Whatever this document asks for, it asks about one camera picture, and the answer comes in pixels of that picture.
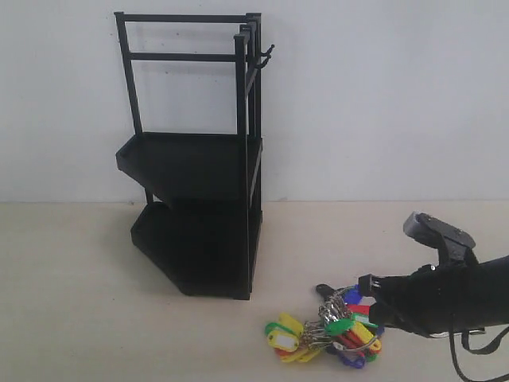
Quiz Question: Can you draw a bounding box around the colourful key tag bunch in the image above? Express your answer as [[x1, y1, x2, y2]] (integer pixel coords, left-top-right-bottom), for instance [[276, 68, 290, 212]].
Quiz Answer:
[[264, 284, 384, 370]]

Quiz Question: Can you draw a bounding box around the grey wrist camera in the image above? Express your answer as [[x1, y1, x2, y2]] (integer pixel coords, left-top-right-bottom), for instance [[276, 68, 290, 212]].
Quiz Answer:
[[403, 212, 479, 267]]

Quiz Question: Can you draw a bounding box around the black two-tier metal rack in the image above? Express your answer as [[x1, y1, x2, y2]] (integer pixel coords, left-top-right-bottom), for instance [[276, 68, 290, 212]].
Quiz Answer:
[[115, 11, 267, 300]]

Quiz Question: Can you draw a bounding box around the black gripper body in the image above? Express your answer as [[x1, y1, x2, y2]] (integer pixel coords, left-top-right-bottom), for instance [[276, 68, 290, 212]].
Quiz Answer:
[[373, 265, 473, 337]]

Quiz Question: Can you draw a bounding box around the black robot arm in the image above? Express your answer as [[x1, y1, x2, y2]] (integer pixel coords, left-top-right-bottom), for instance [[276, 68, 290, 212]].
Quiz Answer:
[[358, 256, 508, 337]]

